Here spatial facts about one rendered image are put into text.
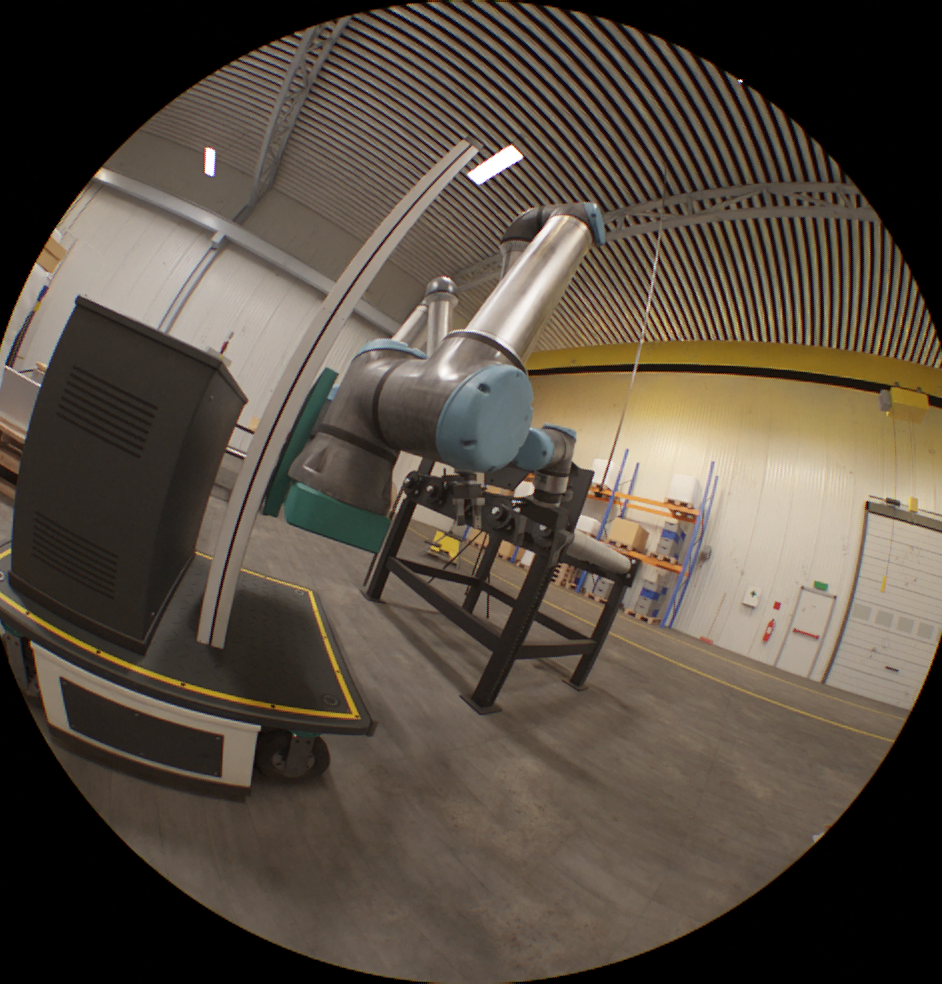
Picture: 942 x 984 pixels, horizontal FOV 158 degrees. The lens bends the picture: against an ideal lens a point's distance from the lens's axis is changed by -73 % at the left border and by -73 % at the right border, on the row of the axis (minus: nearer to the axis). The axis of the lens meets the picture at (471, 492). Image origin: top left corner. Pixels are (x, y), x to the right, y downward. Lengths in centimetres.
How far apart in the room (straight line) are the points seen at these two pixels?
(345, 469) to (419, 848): 86
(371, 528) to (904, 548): 1154
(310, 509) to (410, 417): 20
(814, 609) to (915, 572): 345
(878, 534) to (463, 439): 1111
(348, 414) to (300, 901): 90
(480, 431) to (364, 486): 21
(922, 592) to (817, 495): 447
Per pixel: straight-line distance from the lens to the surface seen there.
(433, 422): 42
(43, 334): 359
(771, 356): 854
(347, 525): 52
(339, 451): 53
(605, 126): 812
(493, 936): 90
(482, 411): 40
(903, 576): 1141
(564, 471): 86
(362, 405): 53
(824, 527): 1082
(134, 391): 61
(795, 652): 1034
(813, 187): 839
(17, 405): 228
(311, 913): 81
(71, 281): 362
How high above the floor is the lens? 77
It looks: 5 degrees up
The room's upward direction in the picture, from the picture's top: 22 degrees clockwise
